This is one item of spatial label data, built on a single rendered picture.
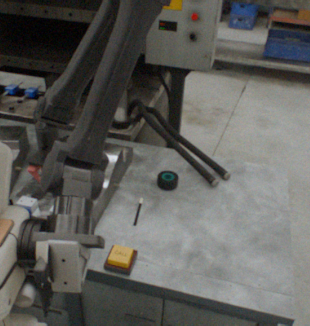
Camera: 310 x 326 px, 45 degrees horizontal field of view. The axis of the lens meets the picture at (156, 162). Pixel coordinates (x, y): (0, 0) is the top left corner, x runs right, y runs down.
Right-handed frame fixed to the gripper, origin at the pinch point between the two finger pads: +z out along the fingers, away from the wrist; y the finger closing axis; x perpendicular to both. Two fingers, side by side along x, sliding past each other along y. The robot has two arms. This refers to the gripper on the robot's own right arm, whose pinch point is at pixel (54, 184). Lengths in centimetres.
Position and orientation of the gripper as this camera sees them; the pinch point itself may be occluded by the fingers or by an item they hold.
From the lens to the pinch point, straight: 109.1
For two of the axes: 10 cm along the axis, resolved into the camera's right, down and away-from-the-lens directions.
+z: -0.6, 8.0, 5.9
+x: -2.5, 5.6, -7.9
